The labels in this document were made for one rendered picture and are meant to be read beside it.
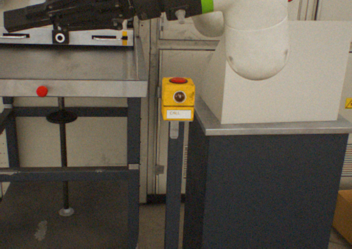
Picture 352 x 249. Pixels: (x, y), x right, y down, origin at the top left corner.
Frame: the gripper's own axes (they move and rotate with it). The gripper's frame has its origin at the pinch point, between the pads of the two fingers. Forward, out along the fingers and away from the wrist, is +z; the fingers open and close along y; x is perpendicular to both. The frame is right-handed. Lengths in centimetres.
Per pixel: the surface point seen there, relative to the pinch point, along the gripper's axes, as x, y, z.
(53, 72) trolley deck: 29, 65, 18
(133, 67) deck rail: 31, 75, -6
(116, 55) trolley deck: 44, 88, 1
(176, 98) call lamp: 4, 49, -19
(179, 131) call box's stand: -1, 59, -18
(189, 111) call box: 2, 53, -21
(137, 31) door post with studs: 70, 113, -6
